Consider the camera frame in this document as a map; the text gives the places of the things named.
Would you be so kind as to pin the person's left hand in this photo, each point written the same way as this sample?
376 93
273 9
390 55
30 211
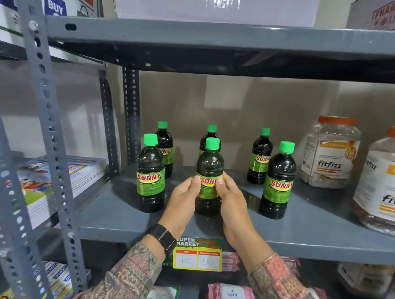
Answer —
178 205

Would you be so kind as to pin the person's right hand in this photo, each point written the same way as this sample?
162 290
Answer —
235 210

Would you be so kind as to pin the person's right thumb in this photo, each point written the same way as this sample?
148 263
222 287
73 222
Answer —
221 186

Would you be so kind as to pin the person's left thumb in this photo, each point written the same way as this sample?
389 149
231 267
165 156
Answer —
191 185

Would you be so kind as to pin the green-capped dark liquid bottle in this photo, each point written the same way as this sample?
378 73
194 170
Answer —
210 163

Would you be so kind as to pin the person's left forearm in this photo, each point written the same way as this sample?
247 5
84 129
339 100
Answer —
126 273

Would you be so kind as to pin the person's right forearm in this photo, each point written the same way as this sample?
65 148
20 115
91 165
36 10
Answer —
274 287

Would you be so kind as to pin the group of dark bottles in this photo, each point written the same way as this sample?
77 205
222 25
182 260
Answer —
150 185

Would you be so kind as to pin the black wrist watch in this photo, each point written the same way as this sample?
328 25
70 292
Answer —
163 237

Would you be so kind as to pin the yellow and green price tag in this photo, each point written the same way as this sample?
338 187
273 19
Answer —
197 257

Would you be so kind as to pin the grey metal shelf rack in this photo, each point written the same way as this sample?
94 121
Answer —
315 232

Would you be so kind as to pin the clear jar with orange lid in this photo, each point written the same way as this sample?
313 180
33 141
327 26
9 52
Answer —
389 187
329 157

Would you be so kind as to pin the stack of illustrated books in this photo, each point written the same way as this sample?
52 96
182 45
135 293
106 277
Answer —
55 182

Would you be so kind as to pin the stack of blue white packets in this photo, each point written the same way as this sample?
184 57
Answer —
56 280

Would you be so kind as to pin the white labelled container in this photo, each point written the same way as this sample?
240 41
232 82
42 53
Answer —
364 278

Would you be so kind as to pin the white cardboard box red print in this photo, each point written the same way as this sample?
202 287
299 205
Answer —
215 3

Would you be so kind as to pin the grey cardboard box red stamp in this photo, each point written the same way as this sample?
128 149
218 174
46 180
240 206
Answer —
388 14

